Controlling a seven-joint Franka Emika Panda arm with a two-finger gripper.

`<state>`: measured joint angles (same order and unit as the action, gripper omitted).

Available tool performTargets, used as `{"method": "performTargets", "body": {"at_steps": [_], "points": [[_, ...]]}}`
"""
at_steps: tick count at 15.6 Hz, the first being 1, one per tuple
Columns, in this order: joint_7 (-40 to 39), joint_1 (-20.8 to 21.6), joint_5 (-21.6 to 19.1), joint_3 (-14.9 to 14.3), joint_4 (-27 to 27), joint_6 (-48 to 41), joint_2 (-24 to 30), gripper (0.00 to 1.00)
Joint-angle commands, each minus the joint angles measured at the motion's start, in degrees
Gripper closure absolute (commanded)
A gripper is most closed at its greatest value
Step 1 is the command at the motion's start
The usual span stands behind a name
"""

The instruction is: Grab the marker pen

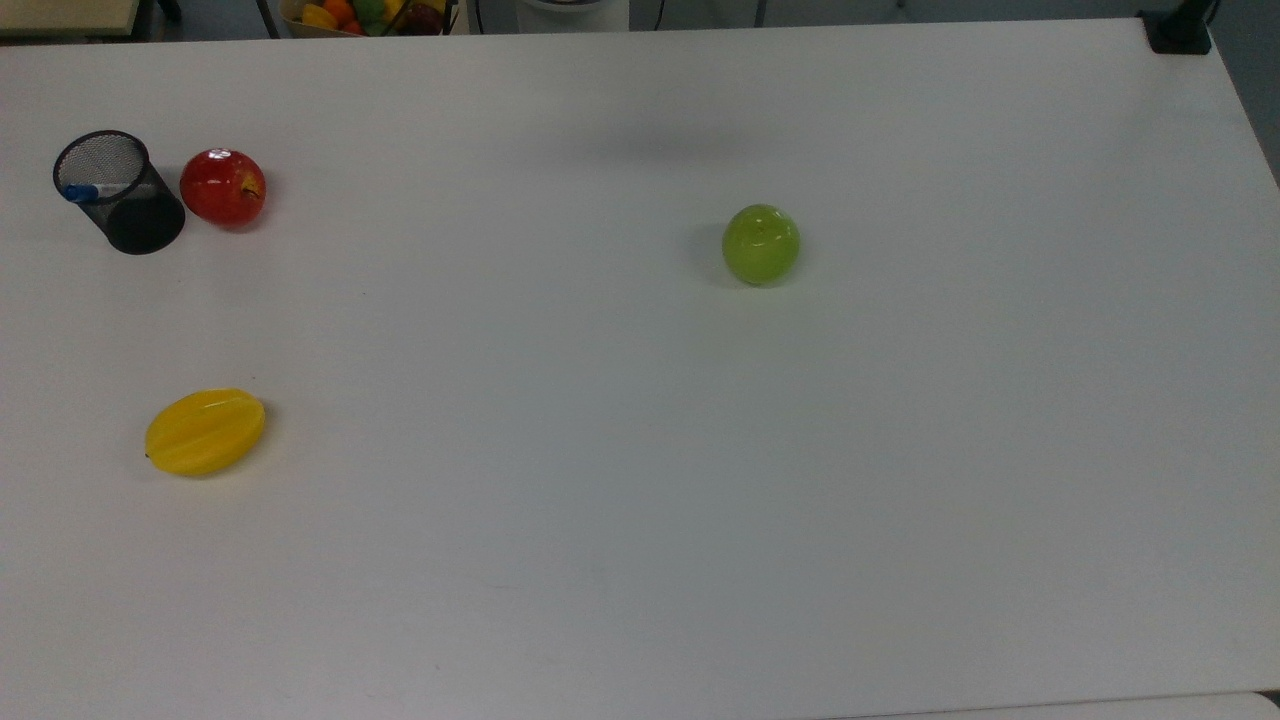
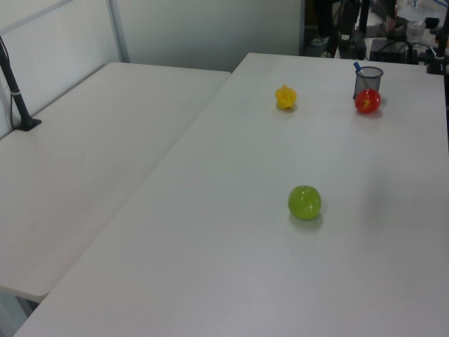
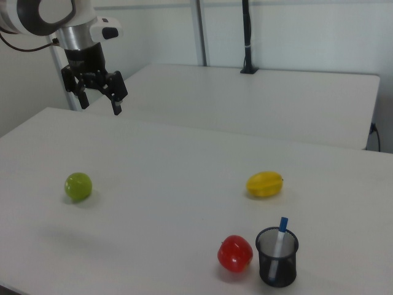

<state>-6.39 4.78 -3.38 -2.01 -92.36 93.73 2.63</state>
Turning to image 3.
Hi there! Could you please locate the white side table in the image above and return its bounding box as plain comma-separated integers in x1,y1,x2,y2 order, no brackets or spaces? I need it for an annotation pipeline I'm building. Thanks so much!
88,63,381,151

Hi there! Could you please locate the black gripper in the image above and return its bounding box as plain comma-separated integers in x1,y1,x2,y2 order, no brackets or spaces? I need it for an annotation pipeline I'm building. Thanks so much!
60,42,129,117

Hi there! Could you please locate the black mesh pen cup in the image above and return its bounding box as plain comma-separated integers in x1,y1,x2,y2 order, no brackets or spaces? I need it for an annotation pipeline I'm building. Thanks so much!
255,226,300,288

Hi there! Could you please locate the red toy apple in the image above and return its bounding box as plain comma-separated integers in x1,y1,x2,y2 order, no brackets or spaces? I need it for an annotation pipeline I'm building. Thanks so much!
217,235,254,273

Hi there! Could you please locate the black pole with base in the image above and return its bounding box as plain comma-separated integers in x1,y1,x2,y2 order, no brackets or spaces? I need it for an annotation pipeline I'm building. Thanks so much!
239,0,259,75

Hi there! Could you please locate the green toy apple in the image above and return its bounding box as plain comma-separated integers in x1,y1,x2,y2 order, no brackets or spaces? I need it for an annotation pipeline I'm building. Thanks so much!
64,172,93,202

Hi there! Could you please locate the blue capped white marker pen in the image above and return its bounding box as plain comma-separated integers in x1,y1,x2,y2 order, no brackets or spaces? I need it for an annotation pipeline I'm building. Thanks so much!
267,216,289,282

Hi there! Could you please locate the grey partition frame post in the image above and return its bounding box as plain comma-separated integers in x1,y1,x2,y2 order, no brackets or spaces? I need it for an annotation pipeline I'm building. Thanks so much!
190,0,213,67

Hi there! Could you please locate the dark robot arm cable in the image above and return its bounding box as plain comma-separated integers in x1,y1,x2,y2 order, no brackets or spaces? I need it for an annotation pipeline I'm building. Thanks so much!
0,29,60,52

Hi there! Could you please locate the yellow toy starfruit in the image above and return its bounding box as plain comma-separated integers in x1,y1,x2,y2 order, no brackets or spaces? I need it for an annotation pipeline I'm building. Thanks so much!
246,171,284,198

